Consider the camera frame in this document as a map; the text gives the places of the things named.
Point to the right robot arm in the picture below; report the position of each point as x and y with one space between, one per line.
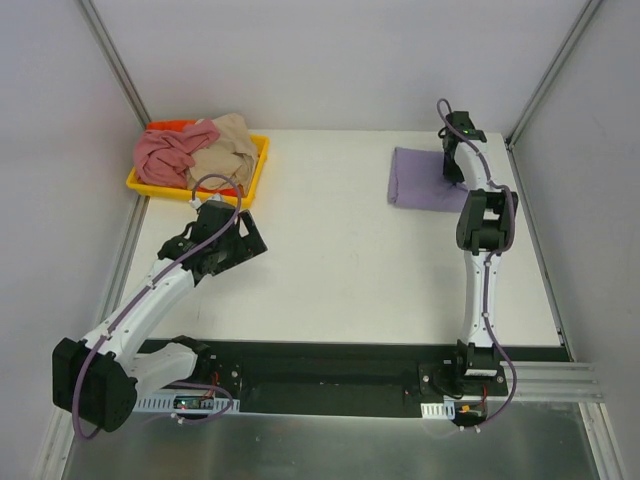
484 232

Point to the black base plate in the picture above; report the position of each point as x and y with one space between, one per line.
340 379

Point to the white cable duct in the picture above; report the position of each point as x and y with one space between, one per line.
438 411
184 403

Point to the purple t shirt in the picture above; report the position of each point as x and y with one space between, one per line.
416 181

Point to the left white cable duct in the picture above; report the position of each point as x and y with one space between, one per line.
184 403

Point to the yellow plastic bin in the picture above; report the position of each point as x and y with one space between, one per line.
261 142

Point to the right white cable duct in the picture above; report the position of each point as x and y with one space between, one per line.
438 411

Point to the left aluminium frame post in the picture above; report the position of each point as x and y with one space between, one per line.
109 50

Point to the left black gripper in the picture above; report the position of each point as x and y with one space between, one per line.
248 240

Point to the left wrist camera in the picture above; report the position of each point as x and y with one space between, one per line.
197 202

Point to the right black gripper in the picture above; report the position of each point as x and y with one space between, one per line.
451 163

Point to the aluminium frame post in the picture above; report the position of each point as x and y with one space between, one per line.
109 50
577 30

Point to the aluminium front rail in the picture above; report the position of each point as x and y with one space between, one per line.
556 382

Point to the beige t shirt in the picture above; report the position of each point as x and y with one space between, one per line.
233 154

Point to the pink t shirt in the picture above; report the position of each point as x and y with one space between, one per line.
163 158

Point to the right aluminium frame post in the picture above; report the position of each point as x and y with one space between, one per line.
577 30

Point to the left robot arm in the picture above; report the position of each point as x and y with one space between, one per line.
99 378

